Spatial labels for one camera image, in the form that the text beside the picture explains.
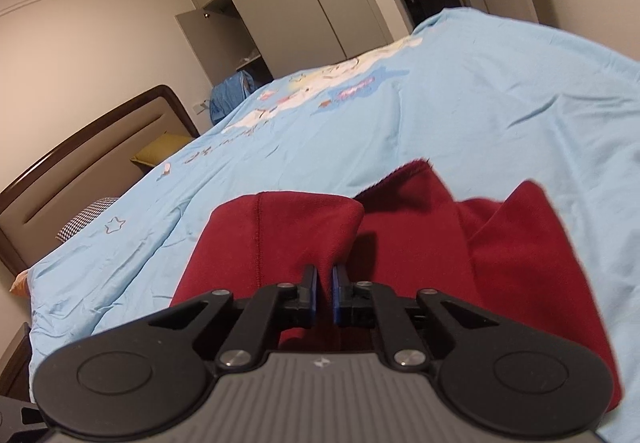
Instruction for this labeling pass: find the brown padded headboard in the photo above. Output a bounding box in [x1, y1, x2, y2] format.
[1, 85, 198, 275]

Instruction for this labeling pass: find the dark red long-sleeve sweater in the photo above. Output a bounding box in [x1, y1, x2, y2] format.
[168, 159, 624, 414]

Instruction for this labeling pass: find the mustard yellow pillow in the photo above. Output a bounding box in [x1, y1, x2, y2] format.
[130, 132, 193, 168]

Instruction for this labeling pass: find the blue garment on chair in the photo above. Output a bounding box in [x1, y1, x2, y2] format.
[208, 70, 256, 125]

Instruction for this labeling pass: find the light blue cartoon bed quilt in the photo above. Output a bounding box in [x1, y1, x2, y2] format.
[28, 8, 639, 442]

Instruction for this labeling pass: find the checkered pillow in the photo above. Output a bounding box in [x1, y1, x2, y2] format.
[55, 197, 118, 244]

